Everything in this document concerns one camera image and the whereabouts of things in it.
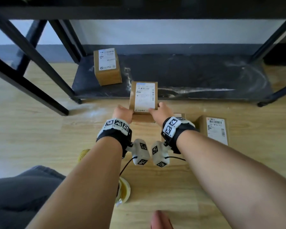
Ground person's left hand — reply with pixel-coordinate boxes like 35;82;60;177
112;105;134;124

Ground person's right hand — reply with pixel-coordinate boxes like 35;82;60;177
149;102;174;127

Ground group of brown cardboard boxes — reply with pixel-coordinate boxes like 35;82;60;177
93;48;123;87

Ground dark metal shelf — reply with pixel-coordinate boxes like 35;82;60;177
0;0;286;108

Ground person's left forearm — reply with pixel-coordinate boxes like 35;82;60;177
26;136;123;229

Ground person's right forearm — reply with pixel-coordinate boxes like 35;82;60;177
175;130;286;229

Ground person's yellow-green shoe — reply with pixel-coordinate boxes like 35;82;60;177
77;149;131;207

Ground person's blue jeans leg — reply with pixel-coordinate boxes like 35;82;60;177
0;165;66;229

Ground black marker wristband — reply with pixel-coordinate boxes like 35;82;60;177
161;116;200;155
96;118;133;158

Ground white marker cube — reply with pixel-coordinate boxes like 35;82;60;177
151;140;170;168

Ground black low table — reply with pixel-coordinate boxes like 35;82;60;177
0;20;70;116

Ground pink plastic stool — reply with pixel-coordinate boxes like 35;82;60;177
150;210;173;229

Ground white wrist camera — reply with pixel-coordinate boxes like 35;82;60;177
126;138;151;166

